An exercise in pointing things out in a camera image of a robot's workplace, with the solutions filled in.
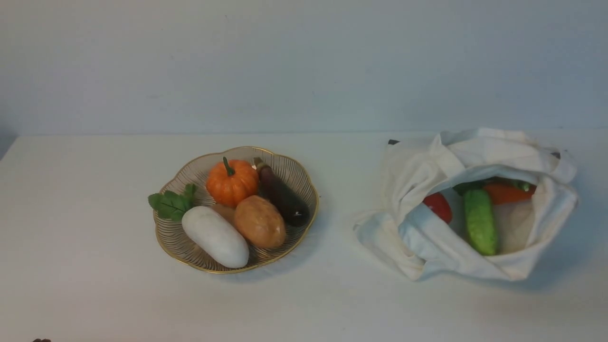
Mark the white radish with leaves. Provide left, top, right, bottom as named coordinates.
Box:
left=147, top=184, right=249, bottom=269

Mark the white cloth bag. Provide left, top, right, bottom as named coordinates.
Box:
left=352, top=128, right=579, bottom=281

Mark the dark purple eggplant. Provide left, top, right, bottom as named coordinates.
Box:
left=254, top=157, right=310, bottom=227

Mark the brown potato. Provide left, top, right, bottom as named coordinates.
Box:
left=234, top=195, right=286, bottom=248

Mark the orange mini pumpkin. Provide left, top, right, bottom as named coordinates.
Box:
left=206, top=156, right=259, bottom=209

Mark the red tomato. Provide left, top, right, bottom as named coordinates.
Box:
left=423, top=192, right=453, bottom=224

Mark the green cucumber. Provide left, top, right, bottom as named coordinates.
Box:
left=463, top=189, right=499, bottom=256

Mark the orange carrot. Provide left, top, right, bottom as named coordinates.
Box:
left=482, top=180, right=537, bottom=206

